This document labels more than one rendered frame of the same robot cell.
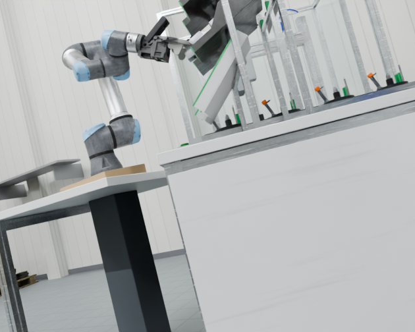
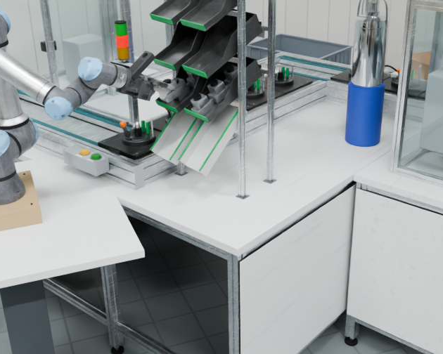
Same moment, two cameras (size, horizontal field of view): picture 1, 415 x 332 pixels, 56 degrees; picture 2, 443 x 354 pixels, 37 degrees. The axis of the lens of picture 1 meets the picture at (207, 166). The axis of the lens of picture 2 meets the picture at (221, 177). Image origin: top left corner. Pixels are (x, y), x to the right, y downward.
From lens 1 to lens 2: 200 cm
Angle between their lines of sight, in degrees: 55
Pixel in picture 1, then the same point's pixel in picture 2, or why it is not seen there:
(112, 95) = (13, 92)
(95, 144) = (6, 165)
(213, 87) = (216, 155)
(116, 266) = (23, 299)
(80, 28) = not seen: outside the picture
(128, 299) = (35, 329)
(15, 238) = not seen: outside the picture
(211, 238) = (252, 296)
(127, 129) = (30, 138)
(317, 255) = (292, 289)
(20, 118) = not seen: outside the picture
